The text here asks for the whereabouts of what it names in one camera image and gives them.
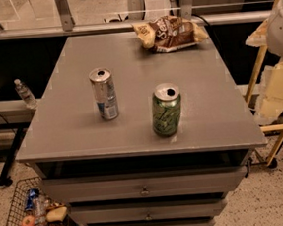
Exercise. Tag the silver blue tall can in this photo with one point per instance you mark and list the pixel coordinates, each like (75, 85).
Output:
(105, 95)

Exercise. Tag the green soda can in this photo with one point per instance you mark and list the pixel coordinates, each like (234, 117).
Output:
(166, 109)

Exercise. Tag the black wire basket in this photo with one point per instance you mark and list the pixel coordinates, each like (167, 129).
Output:
(41, 205)

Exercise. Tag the clear plastic water bottle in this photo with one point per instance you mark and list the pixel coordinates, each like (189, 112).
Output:
(26, 94)

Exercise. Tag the red apple in basket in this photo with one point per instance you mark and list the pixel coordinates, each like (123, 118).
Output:
(28, 221)

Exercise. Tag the blue can in basket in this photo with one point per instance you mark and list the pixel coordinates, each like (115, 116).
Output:
(30, 196)

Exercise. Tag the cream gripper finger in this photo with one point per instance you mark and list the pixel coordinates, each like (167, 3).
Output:
(269, 104)
(258, 37)

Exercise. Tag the yellow wooden ladder frame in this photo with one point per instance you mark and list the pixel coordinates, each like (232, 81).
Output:
(277, 125)

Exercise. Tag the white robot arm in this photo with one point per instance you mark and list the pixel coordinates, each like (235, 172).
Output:
(275, 31)

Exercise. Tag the brown chip bag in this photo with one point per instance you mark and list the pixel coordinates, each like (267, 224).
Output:
(169, 33)

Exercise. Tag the grey drawer cabinet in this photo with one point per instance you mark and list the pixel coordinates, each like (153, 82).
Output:
(120, 172)

